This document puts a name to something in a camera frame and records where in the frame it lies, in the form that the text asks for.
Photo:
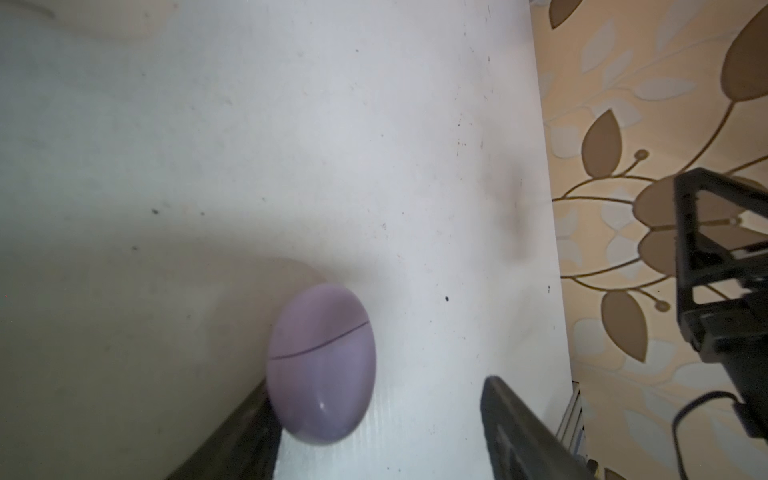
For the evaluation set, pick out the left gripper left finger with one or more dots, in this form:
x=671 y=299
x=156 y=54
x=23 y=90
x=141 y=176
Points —
x=245 y=446

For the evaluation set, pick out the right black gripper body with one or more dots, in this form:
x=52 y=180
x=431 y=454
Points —
x=735 y=336

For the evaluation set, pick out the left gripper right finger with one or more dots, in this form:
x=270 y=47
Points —
x=519 y=445

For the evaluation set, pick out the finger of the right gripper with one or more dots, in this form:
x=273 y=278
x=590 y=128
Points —
x=702 y=260

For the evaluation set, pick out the cream earbud charging case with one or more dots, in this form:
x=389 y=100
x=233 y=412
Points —
x=113 y=19

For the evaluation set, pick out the purple round charging case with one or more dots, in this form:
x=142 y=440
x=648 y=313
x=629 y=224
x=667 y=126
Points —
x=321 y=365

